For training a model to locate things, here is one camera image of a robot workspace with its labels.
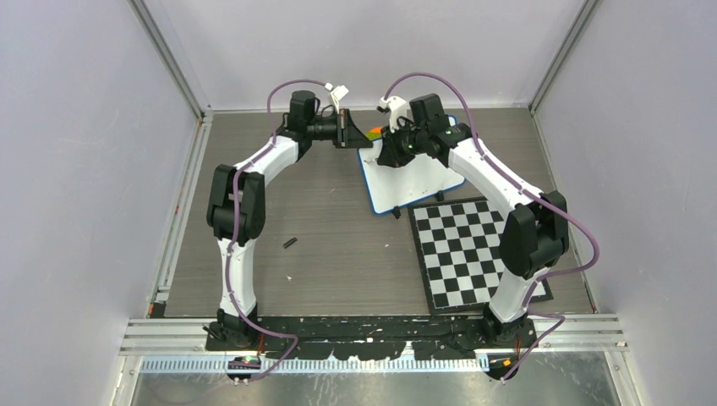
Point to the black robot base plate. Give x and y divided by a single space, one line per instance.
368 337

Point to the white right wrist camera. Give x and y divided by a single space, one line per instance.
396 108

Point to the aluminium right frame post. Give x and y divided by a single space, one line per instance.
572 37

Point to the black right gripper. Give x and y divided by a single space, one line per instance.
391 155

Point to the aluminium front frame rail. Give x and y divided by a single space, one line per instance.
177 345

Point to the black marker cap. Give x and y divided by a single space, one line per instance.
290 242

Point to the orange green round object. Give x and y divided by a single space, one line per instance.
374 134

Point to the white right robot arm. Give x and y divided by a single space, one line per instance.
535 235

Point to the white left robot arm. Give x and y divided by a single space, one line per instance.
236 210

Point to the aluminium frame post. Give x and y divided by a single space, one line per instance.
572 37
164 52

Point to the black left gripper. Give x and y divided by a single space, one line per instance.
348 134

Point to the black white checkerboard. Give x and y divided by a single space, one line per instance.
457 245

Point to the blue framed whiteboard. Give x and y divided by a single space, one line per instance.
390 187

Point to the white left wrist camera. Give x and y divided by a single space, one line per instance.
335 94

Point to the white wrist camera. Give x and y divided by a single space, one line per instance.
335 94
396 108

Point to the aluminium left frame post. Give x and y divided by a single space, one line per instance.
164 52

